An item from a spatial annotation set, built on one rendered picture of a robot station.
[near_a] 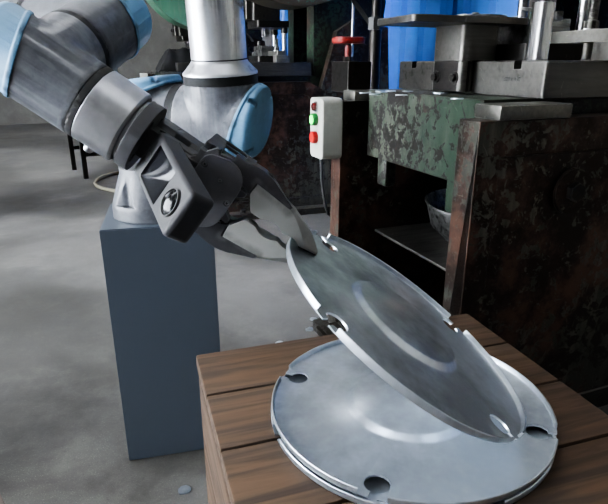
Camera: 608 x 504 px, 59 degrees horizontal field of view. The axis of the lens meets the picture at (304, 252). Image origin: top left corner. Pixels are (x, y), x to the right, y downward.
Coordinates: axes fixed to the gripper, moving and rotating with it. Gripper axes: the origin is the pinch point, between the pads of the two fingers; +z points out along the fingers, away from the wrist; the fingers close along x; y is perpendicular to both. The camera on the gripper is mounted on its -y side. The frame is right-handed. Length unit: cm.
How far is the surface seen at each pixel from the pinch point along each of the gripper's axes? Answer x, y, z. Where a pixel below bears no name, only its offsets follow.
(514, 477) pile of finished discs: 2.6, -13.2, 24.2
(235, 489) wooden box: 17.5, -13.4, 5.1
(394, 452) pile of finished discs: 8.4, -10.0, 16.2
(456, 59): -31, 56, 13
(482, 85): -30, 53, 19
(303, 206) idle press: 41, 209, 29
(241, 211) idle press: 57, 196, 4
